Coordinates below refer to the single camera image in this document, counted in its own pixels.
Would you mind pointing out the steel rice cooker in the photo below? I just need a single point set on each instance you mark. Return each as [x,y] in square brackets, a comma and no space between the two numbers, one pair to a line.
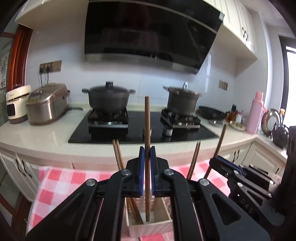
[48,104]

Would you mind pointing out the small steel bowl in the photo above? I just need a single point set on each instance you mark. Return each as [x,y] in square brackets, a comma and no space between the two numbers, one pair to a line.
[216,122]

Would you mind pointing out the brown condiment bottle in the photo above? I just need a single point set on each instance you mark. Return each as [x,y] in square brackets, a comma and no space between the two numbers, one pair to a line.
[232,115]

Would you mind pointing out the white wall cabinet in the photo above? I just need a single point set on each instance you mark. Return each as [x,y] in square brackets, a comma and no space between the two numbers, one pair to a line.
[233,23]
[46,14]

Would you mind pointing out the pink thermos flask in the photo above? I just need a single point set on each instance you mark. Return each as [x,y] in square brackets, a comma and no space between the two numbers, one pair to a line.
[254,113]

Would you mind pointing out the black kettle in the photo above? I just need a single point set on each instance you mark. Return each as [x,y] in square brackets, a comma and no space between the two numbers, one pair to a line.
[279,136]

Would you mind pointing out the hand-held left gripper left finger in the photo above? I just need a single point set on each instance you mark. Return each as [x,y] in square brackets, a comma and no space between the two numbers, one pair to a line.
[141,171]

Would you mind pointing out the white plastic utensil basket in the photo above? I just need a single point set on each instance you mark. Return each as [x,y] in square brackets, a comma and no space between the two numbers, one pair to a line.
[150,229]

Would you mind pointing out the small gold wall socket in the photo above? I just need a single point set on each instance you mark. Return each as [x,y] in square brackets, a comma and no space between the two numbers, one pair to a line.
[223,84]

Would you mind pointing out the steel pot lid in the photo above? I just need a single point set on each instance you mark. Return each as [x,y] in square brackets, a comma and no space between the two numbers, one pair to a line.
[269,120]

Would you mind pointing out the gold wall socket panel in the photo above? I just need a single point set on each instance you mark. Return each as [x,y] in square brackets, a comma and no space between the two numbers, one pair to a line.
[50,66]

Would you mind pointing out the pink checkered tablecloth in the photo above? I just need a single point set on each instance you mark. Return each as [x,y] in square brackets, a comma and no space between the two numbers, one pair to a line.
[57,185]

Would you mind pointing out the black casserole pot with lid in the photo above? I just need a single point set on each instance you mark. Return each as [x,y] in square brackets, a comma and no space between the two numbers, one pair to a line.
[108,97]

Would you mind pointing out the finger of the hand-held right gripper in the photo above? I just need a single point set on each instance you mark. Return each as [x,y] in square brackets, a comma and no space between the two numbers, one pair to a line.
[231,163]
[222,168]

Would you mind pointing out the white air fryer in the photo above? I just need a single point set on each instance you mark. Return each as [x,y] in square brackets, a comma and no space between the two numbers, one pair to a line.
[17,104]

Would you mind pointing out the black wok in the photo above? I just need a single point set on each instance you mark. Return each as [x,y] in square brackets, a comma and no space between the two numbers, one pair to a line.
[212,112]

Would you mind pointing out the black glass gas hob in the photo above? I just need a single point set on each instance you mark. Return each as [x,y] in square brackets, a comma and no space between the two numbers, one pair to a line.
[138,129]

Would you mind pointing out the dark framed window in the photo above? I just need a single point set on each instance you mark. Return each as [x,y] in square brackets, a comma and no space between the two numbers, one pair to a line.
[289,81]

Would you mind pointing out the small white jar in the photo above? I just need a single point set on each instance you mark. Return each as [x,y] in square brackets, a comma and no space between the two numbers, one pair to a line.
[239,118]

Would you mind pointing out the black range hood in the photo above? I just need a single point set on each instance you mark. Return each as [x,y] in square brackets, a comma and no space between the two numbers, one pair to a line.
[150,30]

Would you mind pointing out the speckled kitchen countertop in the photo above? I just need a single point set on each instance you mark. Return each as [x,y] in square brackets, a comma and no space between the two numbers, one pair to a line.
[46,134]

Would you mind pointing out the spray bottle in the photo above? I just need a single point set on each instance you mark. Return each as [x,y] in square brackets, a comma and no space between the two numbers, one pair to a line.
[282,114]

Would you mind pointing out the red wooden glass door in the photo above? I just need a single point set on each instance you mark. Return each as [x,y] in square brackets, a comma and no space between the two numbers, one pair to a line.
[19,58]

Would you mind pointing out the small dish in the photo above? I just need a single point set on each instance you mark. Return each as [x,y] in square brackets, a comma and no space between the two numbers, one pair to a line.
[238,126]

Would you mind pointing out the black stock pot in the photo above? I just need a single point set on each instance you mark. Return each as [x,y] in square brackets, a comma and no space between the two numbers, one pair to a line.
[182,99]

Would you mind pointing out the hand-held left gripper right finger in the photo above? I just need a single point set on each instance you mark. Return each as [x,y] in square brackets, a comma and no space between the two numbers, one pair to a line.
[153,171]

